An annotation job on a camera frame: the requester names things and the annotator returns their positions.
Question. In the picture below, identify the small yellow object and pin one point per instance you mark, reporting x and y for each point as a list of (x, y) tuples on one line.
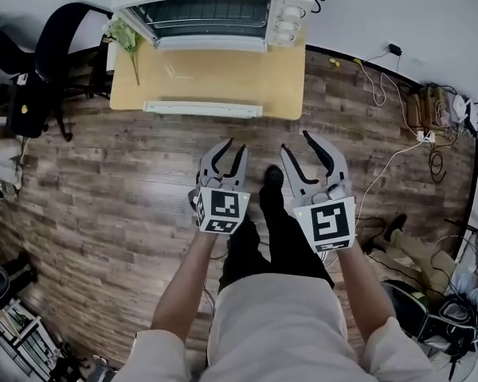
[(334, 62)]

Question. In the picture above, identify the black power adapter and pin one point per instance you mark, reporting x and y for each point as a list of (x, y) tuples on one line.
[(395, 49)]

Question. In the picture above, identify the light wooden table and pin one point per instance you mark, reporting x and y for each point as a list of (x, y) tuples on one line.
[(283, 86)]

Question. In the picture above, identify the person's black trousers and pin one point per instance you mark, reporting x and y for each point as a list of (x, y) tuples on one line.
[(279, 245)]

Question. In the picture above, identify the white oven door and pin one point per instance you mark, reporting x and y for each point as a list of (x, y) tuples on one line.
[(203, 110)]

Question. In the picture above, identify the white power strip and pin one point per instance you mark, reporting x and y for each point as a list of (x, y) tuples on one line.
[(426, 136)]

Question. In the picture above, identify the person's left forearm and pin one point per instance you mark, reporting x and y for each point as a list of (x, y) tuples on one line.
[(183, 285)]

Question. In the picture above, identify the black equipment bag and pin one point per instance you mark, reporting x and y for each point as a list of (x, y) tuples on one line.
[(450, 324)]

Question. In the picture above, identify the green plant sprig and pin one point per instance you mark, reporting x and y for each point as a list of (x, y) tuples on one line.
[(125, 38)]

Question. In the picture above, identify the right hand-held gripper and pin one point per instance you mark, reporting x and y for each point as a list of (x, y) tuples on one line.
[(330, 221)]

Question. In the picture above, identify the metal storage shelf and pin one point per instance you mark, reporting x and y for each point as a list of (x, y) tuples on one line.
[(24, 332)]

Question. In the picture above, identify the person's right black shoe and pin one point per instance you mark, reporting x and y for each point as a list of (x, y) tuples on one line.
[(273, 176)]

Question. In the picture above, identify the cardboard box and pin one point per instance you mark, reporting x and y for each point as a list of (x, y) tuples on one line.
[(422, 110)]

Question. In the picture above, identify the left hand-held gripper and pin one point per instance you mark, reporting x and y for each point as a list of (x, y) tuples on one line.
[(223, 205)]

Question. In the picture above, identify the black office chair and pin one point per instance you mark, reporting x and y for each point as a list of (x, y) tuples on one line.
[(4, 50), (59, 34)]

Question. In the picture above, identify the white router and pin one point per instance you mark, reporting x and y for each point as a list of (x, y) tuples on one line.
[(460, 104)]

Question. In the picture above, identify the person's right forearm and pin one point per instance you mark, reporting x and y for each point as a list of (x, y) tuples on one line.
[(362, 293)]

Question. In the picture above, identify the person's white shirt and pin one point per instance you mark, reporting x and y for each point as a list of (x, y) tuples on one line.
[(275, 332)]

